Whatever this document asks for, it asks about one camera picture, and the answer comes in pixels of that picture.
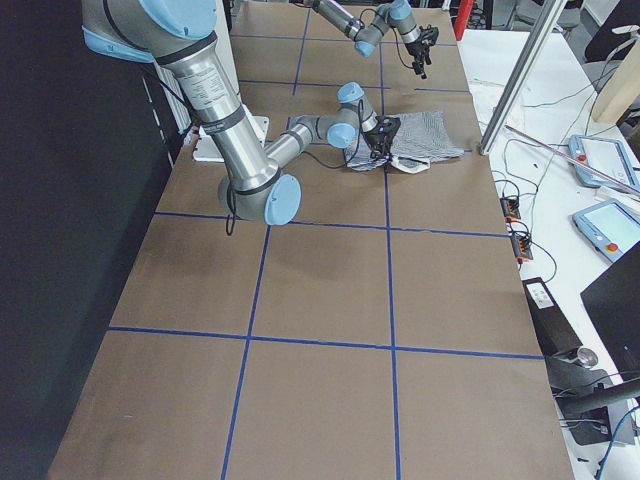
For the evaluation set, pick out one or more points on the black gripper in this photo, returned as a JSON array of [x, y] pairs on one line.
[[416, 52], [376, 138]]

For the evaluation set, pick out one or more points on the blue white striped polo shirt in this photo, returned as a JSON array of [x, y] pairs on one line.
[[422, 139]]

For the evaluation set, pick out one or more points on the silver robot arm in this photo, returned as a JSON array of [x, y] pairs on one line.
[[396, 16], [181, 36]]

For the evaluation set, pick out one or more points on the red fire extinguisher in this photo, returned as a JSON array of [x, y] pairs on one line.
[[464, 11]]

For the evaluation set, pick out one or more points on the orange black connector strip far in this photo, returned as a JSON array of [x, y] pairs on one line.
[[510, 208]]

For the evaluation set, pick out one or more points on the orange black connector strip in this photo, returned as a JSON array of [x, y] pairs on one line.
[[521, 241], [510, 208]]

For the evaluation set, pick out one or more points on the orange black connector strip near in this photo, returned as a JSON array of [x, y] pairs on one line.
[[521, 241]]

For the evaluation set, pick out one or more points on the brown paper table cover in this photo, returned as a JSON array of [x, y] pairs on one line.
[[382, 334]]

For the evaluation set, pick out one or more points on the wooden board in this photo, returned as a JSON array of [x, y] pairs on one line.
[[622, 89]]

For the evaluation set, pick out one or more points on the far blue teach pendant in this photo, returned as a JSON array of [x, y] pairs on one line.
[[605, 155]]

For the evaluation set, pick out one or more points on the blue teach pendant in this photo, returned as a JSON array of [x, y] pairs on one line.
[[605, 155], [610, 227]]

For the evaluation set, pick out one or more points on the near blue teach pendant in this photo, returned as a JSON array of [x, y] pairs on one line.
[[610, 227]]

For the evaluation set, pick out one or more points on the black box with label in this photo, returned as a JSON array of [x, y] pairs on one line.
[[553, 330]]

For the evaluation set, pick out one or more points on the black monitor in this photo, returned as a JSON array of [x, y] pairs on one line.
[[612, 304]]

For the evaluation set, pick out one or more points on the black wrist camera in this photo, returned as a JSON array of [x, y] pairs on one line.
[[429, 35], [387, 125]]

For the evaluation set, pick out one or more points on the aluminium frame post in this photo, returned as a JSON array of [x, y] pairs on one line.
[[537, 38]]

